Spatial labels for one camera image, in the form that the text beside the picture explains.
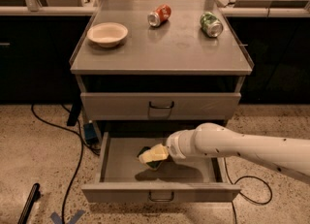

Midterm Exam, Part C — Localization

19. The blue power adapter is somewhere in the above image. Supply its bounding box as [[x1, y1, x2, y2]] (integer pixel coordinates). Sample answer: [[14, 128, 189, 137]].
[[83, 123, 98, 144]]

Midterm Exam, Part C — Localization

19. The red soda can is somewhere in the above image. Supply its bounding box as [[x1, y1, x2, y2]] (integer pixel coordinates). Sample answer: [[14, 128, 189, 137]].
[[147, 4, 171, 27]]

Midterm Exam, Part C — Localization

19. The grey open middle drawer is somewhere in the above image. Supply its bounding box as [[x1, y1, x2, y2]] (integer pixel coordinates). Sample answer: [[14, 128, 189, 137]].
[[82, 132, 240, 203]]

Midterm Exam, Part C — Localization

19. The grey drawer cabinet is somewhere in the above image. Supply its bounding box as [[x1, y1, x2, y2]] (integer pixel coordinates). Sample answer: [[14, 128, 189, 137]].
[[71, 0, 253, 136]]

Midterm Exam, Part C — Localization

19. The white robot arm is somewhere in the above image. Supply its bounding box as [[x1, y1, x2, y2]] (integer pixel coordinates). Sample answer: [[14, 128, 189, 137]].
[[138, 123, 310, 183]]

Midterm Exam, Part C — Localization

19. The green soda can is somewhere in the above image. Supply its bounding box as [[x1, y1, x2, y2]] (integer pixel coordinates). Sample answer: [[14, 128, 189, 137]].
[[200, 12, 223, 38]]

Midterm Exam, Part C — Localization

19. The black floor cable right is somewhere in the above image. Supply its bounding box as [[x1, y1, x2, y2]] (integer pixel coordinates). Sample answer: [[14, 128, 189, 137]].
[[220, 158, 274, 224]]

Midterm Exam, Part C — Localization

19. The black floor cable left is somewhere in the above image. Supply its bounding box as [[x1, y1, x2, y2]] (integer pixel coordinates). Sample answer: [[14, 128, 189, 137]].
[[30, 104, 102, 224]]

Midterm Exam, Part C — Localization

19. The black counter cabinet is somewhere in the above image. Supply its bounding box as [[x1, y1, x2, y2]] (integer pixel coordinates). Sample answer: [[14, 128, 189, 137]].
[[1, 16, 309, 104]]

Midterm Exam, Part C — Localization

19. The green and yellow sponge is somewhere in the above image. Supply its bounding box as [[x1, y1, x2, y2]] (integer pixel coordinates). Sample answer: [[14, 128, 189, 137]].
[[137, 144, 169, 171]]

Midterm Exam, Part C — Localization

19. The blue tape cross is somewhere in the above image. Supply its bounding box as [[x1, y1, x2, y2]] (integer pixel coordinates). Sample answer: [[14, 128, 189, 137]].
[[49, 208, 87, 224]]

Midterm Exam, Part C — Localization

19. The black bar on floor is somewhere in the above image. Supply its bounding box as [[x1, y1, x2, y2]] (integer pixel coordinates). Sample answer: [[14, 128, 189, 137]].
[[17, 183, 41, 224]]

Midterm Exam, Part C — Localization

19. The grey upper drawer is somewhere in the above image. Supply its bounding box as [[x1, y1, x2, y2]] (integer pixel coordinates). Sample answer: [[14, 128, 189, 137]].
[[80, 93, 241, 120]]

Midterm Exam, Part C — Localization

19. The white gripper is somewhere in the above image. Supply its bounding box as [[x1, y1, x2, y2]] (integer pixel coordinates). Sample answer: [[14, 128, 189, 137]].
[[139, 130, 197, 164]]

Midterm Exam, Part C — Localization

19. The white bowl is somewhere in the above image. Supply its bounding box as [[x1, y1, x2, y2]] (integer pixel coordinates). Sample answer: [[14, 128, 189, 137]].
[[87, 22, 128, 48]]

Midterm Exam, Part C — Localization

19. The black floor cable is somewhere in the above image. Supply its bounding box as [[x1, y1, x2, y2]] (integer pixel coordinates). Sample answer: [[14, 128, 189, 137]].
[[30, 104, 102, 224], [220, 158, 274, 224]]

